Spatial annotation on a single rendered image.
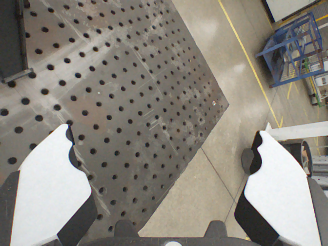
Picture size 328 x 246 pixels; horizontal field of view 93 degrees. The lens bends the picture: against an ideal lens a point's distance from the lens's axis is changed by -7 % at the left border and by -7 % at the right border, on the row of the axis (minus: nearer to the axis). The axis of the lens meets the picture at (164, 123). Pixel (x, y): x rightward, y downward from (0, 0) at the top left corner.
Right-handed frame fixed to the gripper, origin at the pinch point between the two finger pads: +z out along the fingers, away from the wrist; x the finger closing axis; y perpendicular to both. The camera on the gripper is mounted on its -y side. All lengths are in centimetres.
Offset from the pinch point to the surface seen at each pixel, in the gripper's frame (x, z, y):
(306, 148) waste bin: 184, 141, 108
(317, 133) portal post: 244, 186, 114
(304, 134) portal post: 235, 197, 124
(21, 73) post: -34.1, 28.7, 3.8
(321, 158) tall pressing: 311, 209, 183
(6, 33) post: -25.6, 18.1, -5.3
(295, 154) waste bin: 149, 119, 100
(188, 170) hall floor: 31, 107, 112
